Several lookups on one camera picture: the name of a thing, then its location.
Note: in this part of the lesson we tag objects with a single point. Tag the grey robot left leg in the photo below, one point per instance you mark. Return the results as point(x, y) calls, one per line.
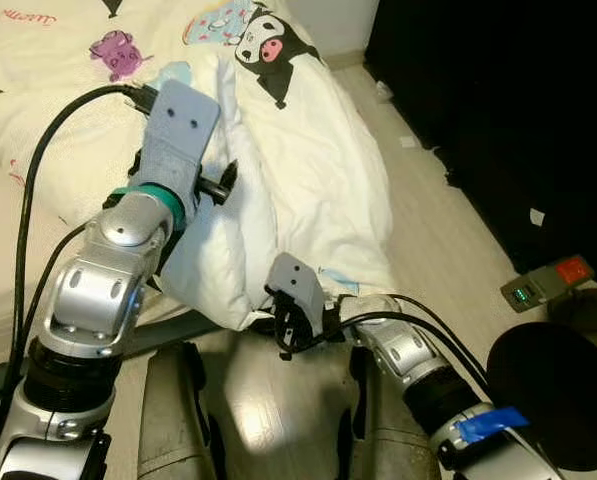
point(173, 420)

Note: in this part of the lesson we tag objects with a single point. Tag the dark grey bed frame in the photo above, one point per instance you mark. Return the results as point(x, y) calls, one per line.
point(168, 335)

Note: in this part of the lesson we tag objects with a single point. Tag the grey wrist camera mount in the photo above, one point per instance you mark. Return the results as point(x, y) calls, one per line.
point(298, 285)
point(178, 130)

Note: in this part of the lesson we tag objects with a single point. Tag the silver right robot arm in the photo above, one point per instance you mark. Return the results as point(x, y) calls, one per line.
point(418, 365)

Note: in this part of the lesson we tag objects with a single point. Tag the grey device with green light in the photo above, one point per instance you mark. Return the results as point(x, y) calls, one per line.
point(543, 285)

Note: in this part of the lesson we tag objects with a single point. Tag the dark cabinet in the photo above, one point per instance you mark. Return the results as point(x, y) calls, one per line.
point(498, 100)

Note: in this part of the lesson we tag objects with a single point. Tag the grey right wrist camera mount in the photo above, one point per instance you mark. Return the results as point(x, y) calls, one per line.
point(298, 285)

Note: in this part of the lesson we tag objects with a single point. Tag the black round object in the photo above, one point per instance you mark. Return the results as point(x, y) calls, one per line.
point(553, 400)

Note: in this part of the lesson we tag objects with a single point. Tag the cream Kuromi print blanket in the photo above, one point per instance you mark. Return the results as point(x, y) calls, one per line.
point(318, 170)

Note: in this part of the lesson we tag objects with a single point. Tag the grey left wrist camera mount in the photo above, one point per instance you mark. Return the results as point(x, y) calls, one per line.
point(178, 130)

